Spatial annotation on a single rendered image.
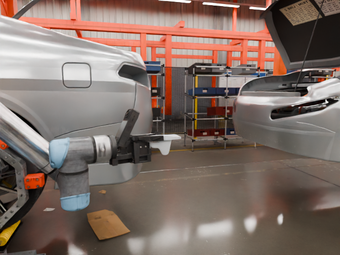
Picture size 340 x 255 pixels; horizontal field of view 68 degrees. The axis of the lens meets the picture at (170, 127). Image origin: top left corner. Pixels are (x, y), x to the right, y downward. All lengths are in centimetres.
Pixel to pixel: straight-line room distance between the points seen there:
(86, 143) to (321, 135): 221
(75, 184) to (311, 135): 222
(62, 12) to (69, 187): 1065
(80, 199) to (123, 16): 1065
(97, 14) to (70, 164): 1058
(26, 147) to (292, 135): 228
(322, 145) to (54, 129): 219
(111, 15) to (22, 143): 1050
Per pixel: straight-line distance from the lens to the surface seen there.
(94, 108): 169
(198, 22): 1197
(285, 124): 266
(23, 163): 168
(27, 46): 178
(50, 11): 1129
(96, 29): 766
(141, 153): 75
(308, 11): 351
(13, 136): 80
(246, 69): 624
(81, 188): 72
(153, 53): 999
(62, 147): 69
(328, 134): 261
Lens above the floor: 138
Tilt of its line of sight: 8 degrees down
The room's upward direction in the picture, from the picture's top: straight up
